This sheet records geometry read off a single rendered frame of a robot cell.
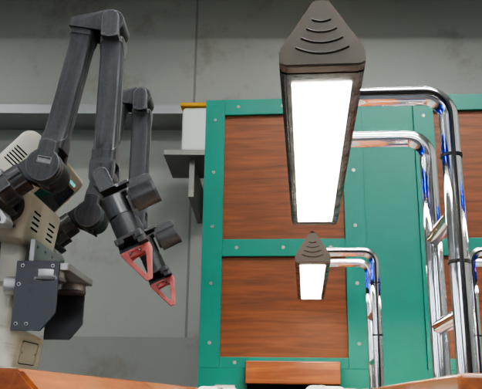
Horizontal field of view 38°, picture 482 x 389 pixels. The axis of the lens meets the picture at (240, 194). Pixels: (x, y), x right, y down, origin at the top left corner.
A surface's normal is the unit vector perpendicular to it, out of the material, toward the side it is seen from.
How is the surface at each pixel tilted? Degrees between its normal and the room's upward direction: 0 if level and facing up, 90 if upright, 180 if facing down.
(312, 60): 90
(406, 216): 90
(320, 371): 90
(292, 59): 90
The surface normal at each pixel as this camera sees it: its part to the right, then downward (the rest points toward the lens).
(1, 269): -0.03, -0.28
